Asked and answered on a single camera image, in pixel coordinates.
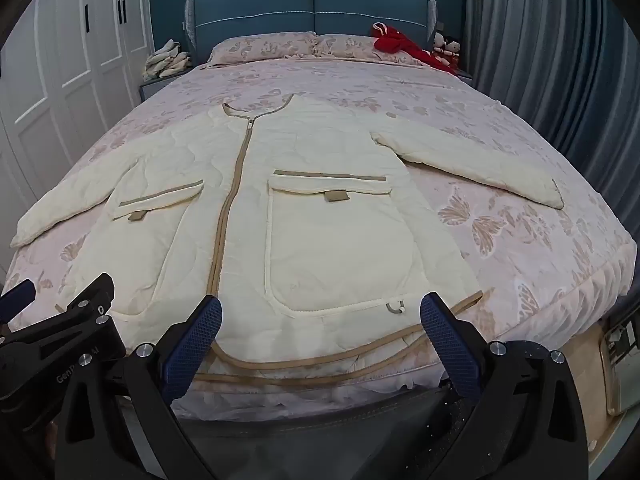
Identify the blue upholstered headboard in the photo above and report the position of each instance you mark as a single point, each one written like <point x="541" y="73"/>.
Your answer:
<point x="250" y="15"/>

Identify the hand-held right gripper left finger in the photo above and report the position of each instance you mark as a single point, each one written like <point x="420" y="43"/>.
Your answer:
<point x="195" y="345"/>

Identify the pink floral pillow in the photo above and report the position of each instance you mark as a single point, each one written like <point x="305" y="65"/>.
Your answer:
<point x="350" y="47"/>
<point x="260" y="47"/>

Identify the cream quilted jacket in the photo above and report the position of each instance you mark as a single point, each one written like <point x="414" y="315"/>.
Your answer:
<point x="325" y="235"/>

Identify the grey bed base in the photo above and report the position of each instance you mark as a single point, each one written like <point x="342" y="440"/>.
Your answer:
<point x="310" y="435"/>

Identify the stack of folded cream cloths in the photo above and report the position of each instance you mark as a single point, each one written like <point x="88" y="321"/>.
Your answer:
<point x="167" y="60"/>

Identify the blue nightstand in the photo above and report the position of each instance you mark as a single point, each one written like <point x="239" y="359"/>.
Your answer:
<point x="465" y="75"/>
<point x="150" y="91"/>

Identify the white plush doll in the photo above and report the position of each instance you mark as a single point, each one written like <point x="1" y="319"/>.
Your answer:
<point x="439" y="41"/>
<point x="452" y="50"/>

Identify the white panelled wardrobe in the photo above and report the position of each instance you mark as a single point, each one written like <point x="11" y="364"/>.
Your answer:
<point x="50" y="85"/>

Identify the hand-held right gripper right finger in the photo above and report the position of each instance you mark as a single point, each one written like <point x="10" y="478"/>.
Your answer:
<point x="447" y="342"/>

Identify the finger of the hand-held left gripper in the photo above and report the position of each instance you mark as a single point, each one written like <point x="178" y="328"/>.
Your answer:
<point x="17" y="295"/>
<point x="92" y="297"/>

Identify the grey pleated curtain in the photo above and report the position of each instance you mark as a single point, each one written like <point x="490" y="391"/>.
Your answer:
<point x="550" y="60"/>

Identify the bed with floral cover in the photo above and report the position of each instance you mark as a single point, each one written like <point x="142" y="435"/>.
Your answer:
<point x="475" y="125"/>

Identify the red cloth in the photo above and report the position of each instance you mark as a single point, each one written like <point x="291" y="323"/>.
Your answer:
<point x="395" y="40"/>

